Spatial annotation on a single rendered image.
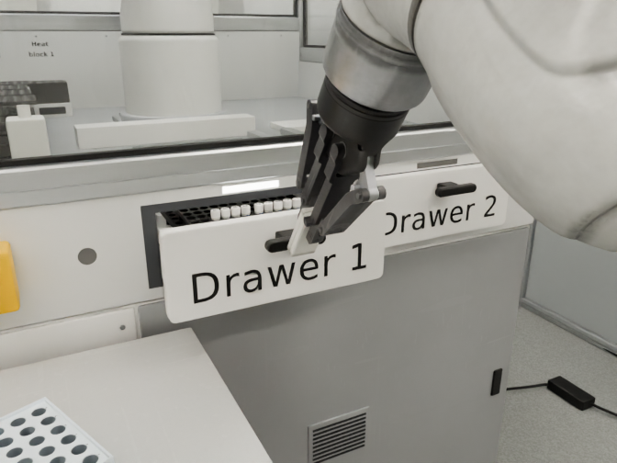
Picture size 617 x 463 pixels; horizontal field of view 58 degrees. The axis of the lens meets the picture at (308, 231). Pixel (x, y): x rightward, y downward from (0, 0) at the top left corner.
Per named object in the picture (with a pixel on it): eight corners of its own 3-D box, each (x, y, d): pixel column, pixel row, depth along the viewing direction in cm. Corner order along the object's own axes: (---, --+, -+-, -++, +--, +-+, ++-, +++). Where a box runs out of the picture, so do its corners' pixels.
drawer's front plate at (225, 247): (383, 277, 75) (387, 199, 72) (170, 324, 63) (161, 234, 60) (375, 273, 77) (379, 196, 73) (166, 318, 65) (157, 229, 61)
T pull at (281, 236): (326, 243, 65) (327, 232, 65) (267, 254, 62) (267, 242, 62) (312, 234, 68) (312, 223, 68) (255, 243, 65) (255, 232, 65)
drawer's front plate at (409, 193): (505, 224, 97) (512, 162, 93) (363, 252, 84) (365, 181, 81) (498, 221, 98) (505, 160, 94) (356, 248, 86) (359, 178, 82)
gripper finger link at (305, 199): (329, 131, 49) (322, 120, 50) (297, 209, 57) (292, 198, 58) (366, 129, 50) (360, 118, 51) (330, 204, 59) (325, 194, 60)
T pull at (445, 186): (476, 192, 86) (477, 183, 86) (438, 197, 83) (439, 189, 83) (461, 186, 89) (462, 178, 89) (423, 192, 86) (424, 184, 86)
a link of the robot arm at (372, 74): (420, -15, 45) (392, 48, 49) (319, -19, 41) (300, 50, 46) (478, 56, 40) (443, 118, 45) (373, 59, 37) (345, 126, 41)
